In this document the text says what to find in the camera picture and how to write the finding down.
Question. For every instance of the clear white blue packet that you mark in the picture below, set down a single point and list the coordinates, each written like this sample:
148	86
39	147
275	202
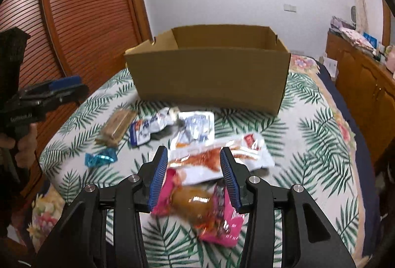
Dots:
197	126

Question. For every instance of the white blue snack packet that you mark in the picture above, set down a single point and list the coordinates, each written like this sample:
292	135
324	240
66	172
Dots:
145	129

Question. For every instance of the pink snack packet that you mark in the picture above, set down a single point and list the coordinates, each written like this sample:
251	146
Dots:
222	224

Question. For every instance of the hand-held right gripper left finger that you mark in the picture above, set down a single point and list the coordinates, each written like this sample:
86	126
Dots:
158	181

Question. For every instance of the blue box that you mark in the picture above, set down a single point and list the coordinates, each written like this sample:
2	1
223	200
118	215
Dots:
369	39

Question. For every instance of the white packet with red strip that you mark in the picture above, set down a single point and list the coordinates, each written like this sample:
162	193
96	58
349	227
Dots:
203	160

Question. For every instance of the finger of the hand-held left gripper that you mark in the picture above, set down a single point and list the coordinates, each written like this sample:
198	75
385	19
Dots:
72	95
66	82

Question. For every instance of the grey oval wall fixture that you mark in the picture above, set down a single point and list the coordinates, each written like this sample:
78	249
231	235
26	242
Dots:
354	14

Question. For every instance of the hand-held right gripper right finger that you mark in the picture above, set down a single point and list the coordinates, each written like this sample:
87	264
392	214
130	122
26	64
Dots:
230	181

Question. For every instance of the wooden cabinet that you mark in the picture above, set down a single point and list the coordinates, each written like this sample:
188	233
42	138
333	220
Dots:
361	82

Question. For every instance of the blue candy wrapper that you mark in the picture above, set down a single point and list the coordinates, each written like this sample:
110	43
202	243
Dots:
100	158

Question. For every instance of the brown snack bar packet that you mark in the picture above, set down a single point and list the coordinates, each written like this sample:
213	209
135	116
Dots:
115	127

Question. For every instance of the wooden louvred wardrobe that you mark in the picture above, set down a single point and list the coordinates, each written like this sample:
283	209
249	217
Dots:
71	8

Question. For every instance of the dark blue bed sheet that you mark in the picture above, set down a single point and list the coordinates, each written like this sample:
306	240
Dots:
364	147

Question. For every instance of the white wall switch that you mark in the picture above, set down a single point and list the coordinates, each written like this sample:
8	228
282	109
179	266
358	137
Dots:
289	8

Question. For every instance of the wooden door frame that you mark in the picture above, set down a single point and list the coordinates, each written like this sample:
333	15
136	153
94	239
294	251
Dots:
386	21

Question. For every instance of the white box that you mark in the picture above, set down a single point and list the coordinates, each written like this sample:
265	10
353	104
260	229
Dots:
330	66

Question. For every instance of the floral bedsheet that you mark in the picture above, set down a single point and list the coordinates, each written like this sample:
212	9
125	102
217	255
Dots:
342	129

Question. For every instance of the green leaf print blanket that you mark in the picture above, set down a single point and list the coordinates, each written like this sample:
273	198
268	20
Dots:
308	144

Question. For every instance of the person's left hand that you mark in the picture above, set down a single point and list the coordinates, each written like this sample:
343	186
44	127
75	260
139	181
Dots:
26	150

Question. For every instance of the folded floral cloth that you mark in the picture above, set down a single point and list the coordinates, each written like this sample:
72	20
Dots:
351	38

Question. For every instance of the brown cardboard box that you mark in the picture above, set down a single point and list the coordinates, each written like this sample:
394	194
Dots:
206	76

